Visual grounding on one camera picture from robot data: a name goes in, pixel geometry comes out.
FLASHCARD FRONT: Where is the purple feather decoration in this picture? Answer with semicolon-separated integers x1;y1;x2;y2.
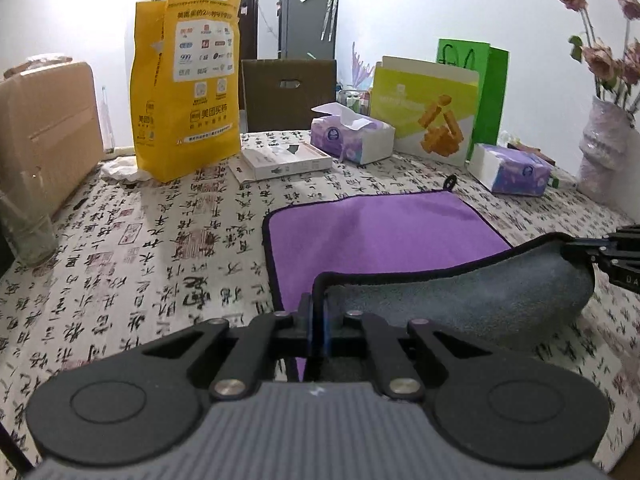
352;44;375;90

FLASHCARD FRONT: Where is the crumpled white tissue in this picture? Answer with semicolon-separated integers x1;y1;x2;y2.
100;156;152;183

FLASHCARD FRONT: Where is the clear drinking glass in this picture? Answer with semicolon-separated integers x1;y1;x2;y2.
1;169;58;266

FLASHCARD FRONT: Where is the calligraphy print tablecloth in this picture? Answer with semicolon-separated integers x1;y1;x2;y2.
1;155;629;462

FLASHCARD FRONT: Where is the white textured vase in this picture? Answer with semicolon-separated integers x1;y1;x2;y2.
577;96;637;204

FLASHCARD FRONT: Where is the purple and grey towel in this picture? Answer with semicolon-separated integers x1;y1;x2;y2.
262;191;596;352

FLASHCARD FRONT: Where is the brown chair back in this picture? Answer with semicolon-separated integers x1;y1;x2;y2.
242;58;336;132

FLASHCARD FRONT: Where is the open purple tissue box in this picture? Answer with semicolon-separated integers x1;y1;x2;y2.
310;102;395;166

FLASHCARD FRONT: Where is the white flat box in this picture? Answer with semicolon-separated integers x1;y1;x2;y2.
229;142;333;184

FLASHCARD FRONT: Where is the grey cabinet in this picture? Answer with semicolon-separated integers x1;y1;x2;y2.
278;0;337;60

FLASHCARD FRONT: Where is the yellow paper bag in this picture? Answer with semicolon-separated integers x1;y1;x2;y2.
130;0;241;182

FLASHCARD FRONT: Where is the dark wooden door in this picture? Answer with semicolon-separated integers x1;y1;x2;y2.
239;0;258;60

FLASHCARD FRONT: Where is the beige suitcase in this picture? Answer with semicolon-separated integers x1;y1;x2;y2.
1;62;104;216

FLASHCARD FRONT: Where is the green paper bag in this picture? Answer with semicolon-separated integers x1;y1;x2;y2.
437;38;509;146

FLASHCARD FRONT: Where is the yellow-green snack gift bag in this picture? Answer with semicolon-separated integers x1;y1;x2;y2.
370;56;480;167

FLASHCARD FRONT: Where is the purple tissue pack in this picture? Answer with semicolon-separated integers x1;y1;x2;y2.
468;143;552;197

